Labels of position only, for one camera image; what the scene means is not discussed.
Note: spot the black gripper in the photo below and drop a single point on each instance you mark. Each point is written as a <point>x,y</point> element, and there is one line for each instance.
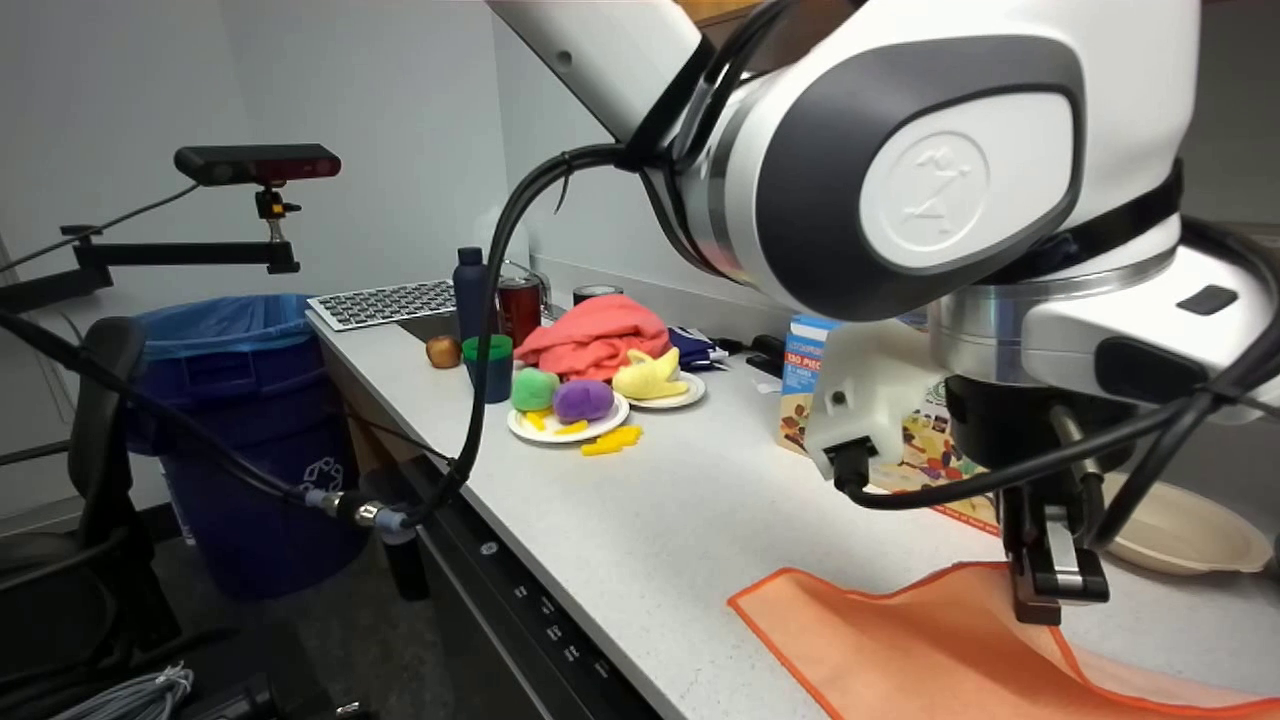
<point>1015,425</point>

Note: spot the orange towel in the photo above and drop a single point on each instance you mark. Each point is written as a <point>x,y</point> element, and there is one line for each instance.
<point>935,652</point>

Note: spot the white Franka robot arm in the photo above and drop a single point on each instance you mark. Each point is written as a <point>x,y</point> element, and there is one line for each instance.
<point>935,174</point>

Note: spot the round shallow dish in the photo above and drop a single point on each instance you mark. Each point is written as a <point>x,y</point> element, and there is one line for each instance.
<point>1184,532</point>

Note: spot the blue toy carton box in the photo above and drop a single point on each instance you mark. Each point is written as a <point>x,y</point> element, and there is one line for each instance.
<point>806,386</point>

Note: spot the dark blue crumpled bag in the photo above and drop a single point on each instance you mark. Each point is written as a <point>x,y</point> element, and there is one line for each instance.
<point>698,350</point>

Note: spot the yellow plush toy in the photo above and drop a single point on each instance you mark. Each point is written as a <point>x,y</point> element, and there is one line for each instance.
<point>650,377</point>

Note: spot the yellow felt fry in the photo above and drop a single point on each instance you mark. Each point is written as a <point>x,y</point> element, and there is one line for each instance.
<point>611,443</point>

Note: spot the purple plush ball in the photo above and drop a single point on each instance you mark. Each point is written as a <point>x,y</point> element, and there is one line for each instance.
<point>586,400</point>

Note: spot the coral red cloth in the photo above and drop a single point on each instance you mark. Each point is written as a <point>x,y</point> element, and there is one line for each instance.
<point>595,334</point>

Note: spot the dark counter base cabinet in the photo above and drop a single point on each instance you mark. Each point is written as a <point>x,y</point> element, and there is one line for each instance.
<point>534,643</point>

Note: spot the white paper plate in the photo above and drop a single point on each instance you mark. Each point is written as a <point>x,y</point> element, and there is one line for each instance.
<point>534,428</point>

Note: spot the green plush pear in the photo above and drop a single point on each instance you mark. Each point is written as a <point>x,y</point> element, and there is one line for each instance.
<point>534,388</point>

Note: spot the red can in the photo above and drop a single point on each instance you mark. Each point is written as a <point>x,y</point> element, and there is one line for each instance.
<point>520,315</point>

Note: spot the green cup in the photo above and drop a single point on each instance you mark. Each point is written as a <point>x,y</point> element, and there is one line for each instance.
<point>488,375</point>

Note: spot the dark blue bottle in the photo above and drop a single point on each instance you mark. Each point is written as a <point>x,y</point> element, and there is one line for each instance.
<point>469,292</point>

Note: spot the brown ball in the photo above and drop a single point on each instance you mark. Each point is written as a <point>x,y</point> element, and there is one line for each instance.
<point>440,355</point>

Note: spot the laptop keyboard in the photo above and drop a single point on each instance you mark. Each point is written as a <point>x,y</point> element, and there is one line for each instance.
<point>382,306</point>

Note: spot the blue trash bin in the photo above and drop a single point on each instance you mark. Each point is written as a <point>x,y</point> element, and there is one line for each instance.
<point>254,443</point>

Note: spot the black office chair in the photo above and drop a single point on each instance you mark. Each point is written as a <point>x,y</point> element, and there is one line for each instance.
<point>101,425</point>

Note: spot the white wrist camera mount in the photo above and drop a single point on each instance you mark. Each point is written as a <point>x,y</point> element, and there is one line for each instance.
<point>882,400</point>

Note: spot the black stereo camera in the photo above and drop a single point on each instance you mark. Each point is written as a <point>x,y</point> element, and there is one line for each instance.
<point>254,161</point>

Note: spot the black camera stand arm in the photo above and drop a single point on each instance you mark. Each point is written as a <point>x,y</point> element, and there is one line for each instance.
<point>163,254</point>

